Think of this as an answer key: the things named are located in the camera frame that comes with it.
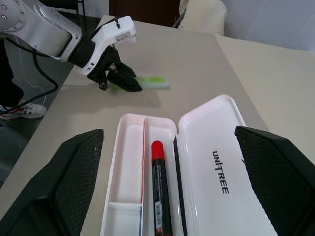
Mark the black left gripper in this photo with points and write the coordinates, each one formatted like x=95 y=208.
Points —
x=108 y=61

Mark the cream cloth covered chair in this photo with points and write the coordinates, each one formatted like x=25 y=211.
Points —
x=204 y=14

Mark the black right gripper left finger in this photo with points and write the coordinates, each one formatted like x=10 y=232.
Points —
x=69 y=177

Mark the white sneaker with red stripes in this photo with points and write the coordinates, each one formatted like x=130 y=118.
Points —
x=27 y=110

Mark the red marker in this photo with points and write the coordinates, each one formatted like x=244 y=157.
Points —
x=159 y=172

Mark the dark brown wooden door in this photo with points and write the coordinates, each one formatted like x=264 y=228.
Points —
x=145 y=11

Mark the green marker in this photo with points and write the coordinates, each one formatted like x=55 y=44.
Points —
x=155 y=82

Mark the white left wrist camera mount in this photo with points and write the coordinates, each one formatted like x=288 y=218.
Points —
x=110 y=32

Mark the person's leg in black trousers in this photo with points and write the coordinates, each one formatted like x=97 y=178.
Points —
x=7 y=81

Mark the white Unitree pencil case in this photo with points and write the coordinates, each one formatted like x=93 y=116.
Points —
x=216 y=127

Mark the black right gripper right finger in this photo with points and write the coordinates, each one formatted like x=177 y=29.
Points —
x=278 y=172

